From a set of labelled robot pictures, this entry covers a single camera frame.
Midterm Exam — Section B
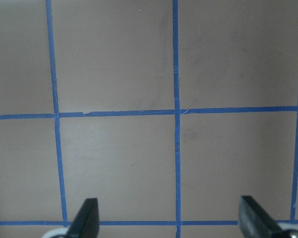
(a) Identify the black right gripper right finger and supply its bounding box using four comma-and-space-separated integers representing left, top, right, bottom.
238, 195, 284, 238

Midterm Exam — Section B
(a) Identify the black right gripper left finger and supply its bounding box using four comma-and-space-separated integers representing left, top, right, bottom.
67, 198, 99, 238

